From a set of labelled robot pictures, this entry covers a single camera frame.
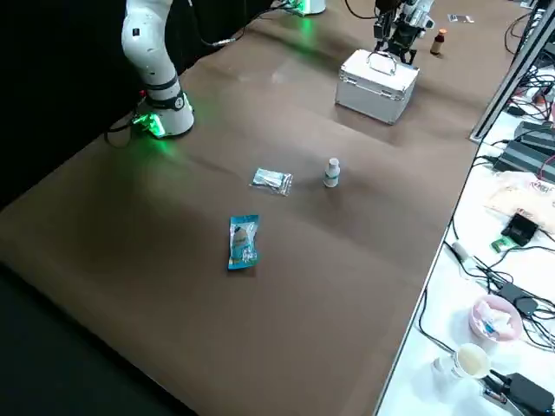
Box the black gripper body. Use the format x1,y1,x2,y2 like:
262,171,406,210
375,0,402,19
387,22,421,52

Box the silver aluminium medicine case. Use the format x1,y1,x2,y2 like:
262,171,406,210
334,49,421,127

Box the brown glass bottle orange cap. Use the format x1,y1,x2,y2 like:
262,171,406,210
429,29,448,57

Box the white plastic bottle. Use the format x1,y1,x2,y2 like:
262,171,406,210
323,158,341,190

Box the black power brick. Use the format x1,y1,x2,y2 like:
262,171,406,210
513,120,555,151
493,138,555,184

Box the beige plastic bag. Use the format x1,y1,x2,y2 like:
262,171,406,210
484,171,555,236

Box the clear zip bag green patches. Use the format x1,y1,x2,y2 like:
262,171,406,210
249,166,295,197

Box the blue white foil packet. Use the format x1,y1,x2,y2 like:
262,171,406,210
227,213,262,273

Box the black power adapter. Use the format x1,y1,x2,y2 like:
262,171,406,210
496,283,539,318

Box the pink bowl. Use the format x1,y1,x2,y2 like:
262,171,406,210
471,294,523,344

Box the white paper cup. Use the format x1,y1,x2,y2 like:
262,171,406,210
454,342,493,380

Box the black charger block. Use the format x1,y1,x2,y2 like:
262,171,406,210
480,371,555,416

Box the silver aluminium post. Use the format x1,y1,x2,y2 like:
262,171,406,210
467,23,555,140

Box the black cable with metal connector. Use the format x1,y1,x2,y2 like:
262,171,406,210
189,0,304,48

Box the black arm foot cable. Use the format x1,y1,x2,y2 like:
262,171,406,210
103,113,147,149

